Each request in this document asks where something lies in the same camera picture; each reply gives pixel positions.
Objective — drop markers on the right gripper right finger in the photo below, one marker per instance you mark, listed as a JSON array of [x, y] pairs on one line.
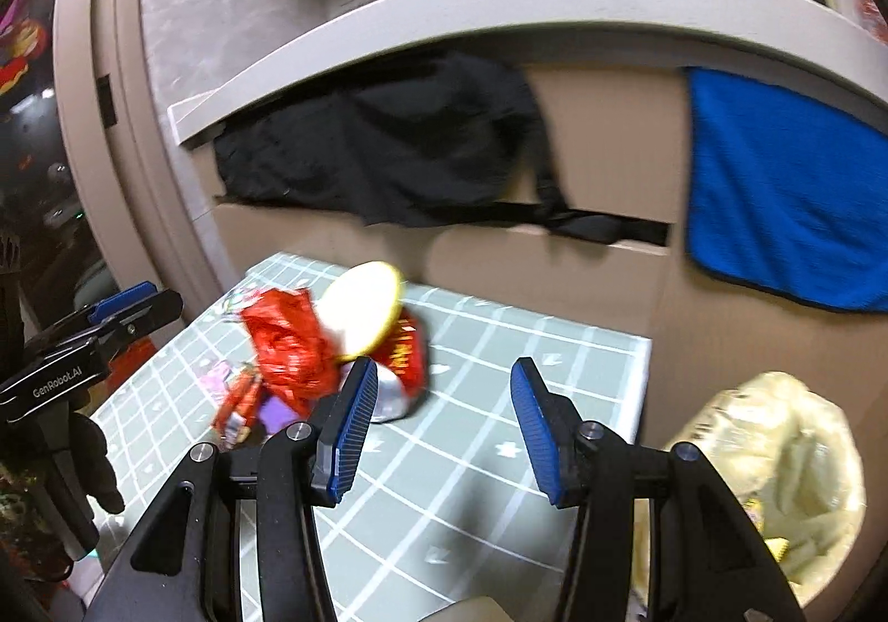
[[707, 561]]

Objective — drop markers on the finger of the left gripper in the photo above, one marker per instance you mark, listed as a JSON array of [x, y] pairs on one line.
[[121, 301]]

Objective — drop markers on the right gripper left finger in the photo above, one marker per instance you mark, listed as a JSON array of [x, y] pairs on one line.
[[181, 561]]

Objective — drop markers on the yellow trash bag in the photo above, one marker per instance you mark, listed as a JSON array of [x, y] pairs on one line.
[[790, 458]]

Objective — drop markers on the white kitchen counter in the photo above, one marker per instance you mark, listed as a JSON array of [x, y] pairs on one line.
[[798, 32]]

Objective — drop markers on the left hand black glove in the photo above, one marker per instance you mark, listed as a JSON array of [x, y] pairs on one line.
[[95, 473]]

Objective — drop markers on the pink plastic wrapper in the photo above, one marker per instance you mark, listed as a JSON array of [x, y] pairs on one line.
[[214, 378]]

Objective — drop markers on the red snack wrapper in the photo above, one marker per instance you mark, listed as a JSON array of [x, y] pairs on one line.
[[239, 411]]

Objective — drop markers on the purple wrapper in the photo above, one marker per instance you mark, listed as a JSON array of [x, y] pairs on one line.
[[274, 415]]

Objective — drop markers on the red plastic bag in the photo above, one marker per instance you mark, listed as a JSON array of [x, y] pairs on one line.
[[296, 361]]

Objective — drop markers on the red instant noodle cup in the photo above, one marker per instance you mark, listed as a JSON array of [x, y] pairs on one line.
[[363, 314]]

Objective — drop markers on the green checked tablecloth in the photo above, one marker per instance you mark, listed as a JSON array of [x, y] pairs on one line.
[[444, 506]]

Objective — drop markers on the black cloth on cabinet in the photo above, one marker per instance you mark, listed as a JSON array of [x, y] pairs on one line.
[[421, 139]]

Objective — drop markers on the blue towel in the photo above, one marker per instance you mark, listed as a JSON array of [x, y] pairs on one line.
[[786, 195]]

